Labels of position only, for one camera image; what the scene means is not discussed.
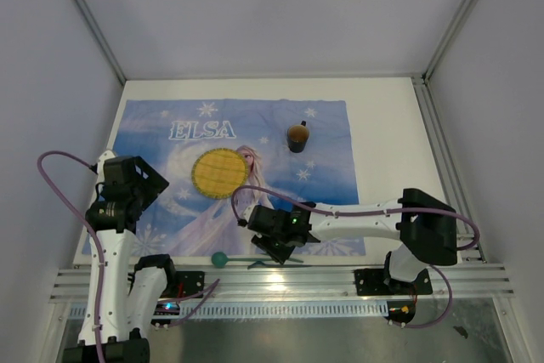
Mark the dark teal plastic fork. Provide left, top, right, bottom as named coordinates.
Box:
left=247, top=260, right=309, bottom=269

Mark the teal plastic spoon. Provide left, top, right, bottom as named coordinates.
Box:
left=211, top=252, right=262, bottom=269

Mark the yellow woven round plate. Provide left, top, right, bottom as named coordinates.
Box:
left=191, top=148, right=249, bottom=200

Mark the blue pink Elsa cloth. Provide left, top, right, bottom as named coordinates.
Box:
left=82, top=98, right=366, bottom=258

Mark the brown paper cup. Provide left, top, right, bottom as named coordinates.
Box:
left=286, top=121, right=309, bottom=153

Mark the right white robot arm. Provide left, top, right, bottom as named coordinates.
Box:
left=235, top=189, right=458, bottom=294

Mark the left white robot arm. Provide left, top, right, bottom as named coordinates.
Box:
left=62, top=150, right=179, bottom=362

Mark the aluminium front rail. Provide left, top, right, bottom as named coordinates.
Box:
left=49, top=264, right=515, bottom=303

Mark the white slotted cable duct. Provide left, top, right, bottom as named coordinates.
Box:
left=67, top=299, right=390, bottom=320

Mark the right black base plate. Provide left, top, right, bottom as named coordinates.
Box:
left=354, top=268, right=434, bottom=296

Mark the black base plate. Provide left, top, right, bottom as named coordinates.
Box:
left=354, top=268, right=434, bottom=296
left=168, top=270, right=206, bottom=298

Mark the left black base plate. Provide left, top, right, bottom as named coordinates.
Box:
left=168, top=270, right=206, bottom=298

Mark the right aluminium side rail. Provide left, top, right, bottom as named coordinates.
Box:
left=411, top=76, right=485, bottom=262

